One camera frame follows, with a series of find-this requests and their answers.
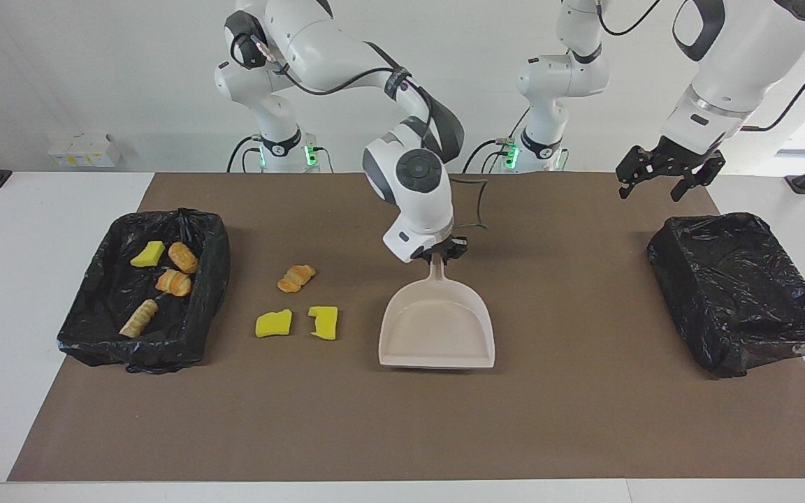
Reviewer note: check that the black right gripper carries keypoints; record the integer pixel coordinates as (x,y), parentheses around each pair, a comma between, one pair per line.
(455,243)

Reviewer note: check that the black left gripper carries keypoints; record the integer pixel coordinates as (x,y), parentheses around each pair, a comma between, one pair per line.
(675,159)

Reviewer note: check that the beige plastic dustpan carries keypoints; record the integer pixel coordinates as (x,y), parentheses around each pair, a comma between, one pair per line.
(437,328)

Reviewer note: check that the notched yellow sponge piece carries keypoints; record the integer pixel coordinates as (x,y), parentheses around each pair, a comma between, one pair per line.
(324,323)

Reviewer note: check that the striped orange croissant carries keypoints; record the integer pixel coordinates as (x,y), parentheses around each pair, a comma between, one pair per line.
(296,278)
(174,283)

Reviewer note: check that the wedge yellow sponge piece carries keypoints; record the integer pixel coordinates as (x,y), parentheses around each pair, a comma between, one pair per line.
(274,325)

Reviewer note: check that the brown bread roll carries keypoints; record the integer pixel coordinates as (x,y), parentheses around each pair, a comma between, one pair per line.
(183,258)

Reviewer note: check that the small yellow sponge piece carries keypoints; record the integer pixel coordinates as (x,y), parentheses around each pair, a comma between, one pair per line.
(148,255)

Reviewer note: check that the pale ridged pastry piece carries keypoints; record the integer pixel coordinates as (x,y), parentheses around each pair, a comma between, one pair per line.
(138,318)

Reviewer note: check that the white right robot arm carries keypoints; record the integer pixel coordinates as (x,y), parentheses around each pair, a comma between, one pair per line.
(318,42)

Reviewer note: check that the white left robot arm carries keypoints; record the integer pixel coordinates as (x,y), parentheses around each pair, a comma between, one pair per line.
(738,56)

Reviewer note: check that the black bag lined bin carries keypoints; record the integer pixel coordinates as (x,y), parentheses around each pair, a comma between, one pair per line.
(95,328)
(731,293)

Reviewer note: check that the brown paper table mat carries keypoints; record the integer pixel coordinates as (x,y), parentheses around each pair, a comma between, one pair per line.
(402,419)

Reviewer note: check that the white wall socket box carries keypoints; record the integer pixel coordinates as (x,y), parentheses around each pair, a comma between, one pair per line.
(84,150)

